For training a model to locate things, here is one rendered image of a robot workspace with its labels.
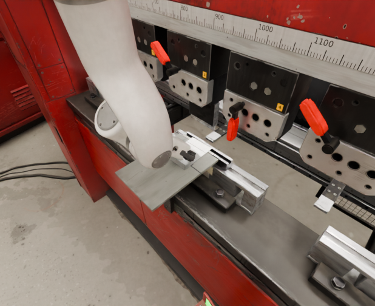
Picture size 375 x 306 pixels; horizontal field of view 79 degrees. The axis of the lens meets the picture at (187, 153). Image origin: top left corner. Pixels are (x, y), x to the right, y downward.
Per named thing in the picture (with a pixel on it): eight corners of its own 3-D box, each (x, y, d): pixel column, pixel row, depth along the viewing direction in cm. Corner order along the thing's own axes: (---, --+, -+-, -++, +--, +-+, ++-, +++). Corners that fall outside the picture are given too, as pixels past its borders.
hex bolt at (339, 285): (328, 283, 55) (331, 281, 54) (333, 275, 56) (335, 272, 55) (340, 292, 54) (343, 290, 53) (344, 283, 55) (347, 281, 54)
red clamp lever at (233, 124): (224, 140, 55) (229, 105, 48) (234, 133, 57) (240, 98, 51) (230, 144, 54) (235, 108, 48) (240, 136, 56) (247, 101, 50)
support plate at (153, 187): (115, 174, 69) (114, 172, 68) (179, 135, 82) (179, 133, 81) (152, 212, 59) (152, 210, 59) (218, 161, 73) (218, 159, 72)
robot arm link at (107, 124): (172, 133, 52) (149, 111, 56) (135, 112, 40) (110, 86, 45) (148, 161, 53) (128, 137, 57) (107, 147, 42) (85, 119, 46)
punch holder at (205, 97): (168, 90, 68) (165, 29, 57) (189, 81, 73) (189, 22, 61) (206, 110, 61) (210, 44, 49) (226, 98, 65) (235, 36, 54)
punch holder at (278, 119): (221, 118, 58) (229, 50, 47) (241, 105, 62) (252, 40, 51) (273, 146, 50) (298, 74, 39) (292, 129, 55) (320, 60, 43)
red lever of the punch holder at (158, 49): (149, 40, 57) (170, 74, 58) (162, 37, 59) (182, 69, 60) (147, 45, 59) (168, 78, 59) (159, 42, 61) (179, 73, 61)
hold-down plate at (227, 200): (163, 164, 88) (162, 159, 86) (174, 157, 90) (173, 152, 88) (225, 214, 72) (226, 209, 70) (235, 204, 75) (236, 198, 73)
